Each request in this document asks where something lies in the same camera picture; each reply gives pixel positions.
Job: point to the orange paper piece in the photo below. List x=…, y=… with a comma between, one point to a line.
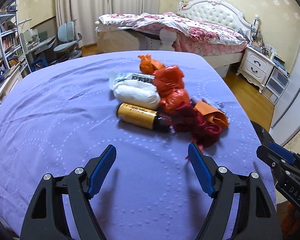
x=211, y=114

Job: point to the yellow spray can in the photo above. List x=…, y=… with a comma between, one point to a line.
x=143, y=117

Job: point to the dark red wrapper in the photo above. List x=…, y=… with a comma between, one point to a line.
x=187, y=119

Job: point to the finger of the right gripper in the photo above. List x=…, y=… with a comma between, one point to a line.
x=269, y=157
x=282, y=152

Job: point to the orange plastic bag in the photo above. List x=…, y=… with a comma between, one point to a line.
x=148, y=65

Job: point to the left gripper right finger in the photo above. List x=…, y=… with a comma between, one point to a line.
x=201, y=169

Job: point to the light blue desk chair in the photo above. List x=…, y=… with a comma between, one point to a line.
x=67, y=49

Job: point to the beige curtains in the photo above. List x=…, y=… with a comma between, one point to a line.
x=86, y=12

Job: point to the white sliding wardrobe door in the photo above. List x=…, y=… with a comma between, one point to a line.
x=286, y=118

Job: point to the blue bag on floor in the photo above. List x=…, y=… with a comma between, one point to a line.
x=38, y=64

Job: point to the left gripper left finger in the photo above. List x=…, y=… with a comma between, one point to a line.
x=97, y=170

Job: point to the white bookshelf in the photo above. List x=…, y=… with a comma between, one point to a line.
x=12, y=54

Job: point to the white bed frame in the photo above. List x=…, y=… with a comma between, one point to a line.
x=217, y=12

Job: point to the white tissue wad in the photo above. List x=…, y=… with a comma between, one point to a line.
x=137, y=93

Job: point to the white printed wrapper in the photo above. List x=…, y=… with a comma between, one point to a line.
x=115, y=78

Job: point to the study desk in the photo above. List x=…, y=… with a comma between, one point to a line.
x=34, y=44

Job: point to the white nightstand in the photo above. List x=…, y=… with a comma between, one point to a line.
x=256, y=68

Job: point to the plastic drawer unit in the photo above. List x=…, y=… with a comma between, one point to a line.
x=276, y=85

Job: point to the red plastic bag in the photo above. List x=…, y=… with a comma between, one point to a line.
x=171, y=88

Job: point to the black lined trash bin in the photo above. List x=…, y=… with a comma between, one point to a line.
x=265, y=138

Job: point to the floral pink quilt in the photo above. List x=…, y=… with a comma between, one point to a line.
x=193, y=36

